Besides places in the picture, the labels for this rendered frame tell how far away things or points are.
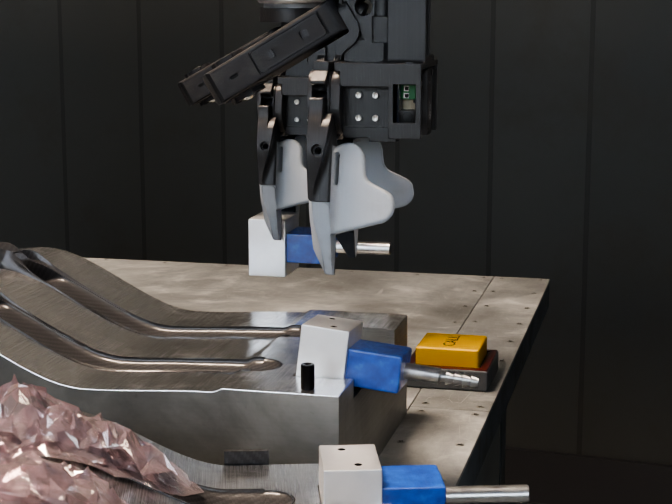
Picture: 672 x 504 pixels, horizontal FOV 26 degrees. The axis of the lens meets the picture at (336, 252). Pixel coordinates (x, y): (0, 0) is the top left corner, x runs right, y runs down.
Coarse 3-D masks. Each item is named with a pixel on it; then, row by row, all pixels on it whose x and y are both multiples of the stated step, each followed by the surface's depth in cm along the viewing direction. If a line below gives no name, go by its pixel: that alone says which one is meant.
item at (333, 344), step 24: (312, 336) 106; (336, 336) 105; (360, 336) 110; (312, 360) 106; (336, 360) 105; (360, 360) 105; (384, 360) 105; (408, 360) 108; (360, 384) 106; (384, 384) 105; (456, 384) 106
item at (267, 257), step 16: (256, 224) 136; (288, 224) 136; (256, 240) 136; (272, 240) 136; (288, 240) 136; (304, 240) 135; (336, 240) 137; (256, 256) 136; (272, 256) 136; (288, 256) 136; (304, 256) 135; (336, 256) 138; (256, 272) 136; (272, 272) 136; (288, 272) 137
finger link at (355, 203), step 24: (336, 168) 103; (360, 168) 102; (336, 192) 102; (360, 192) 102; (384, 192) 101; (312, 216) 102; (336, 216) 102; (360, 216) 102; (384, 216) 101; (312, 240) 103
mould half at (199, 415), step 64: (64, 256) 130; (0, 320) 112; (64, 320) 117; (192, 320) 127; (256, 320) 125; (384, 320) 124; (0, 384) 107; (64, 384) 106; (128, 384) 106; (192, 384) 105; (256, 384) 104; (320, 384) 104; (192, 448) 104; (256, 448) 103
